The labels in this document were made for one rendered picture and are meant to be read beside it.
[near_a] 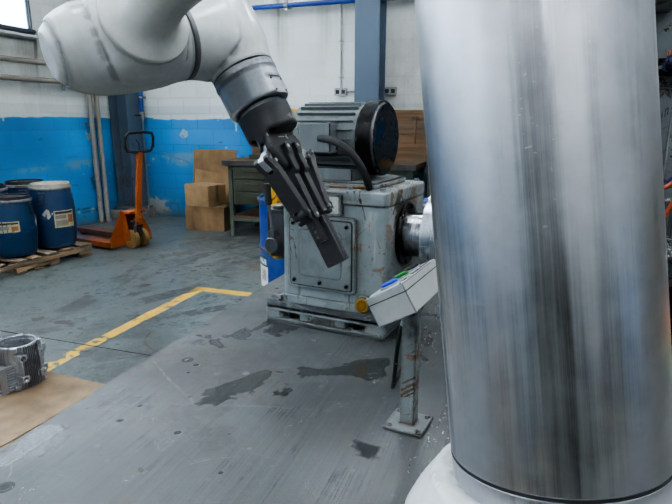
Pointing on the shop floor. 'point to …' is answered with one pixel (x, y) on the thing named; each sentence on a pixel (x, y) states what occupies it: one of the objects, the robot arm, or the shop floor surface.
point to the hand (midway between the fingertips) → (327, 240)
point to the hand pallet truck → (126, 233)
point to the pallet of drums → (37, 225)
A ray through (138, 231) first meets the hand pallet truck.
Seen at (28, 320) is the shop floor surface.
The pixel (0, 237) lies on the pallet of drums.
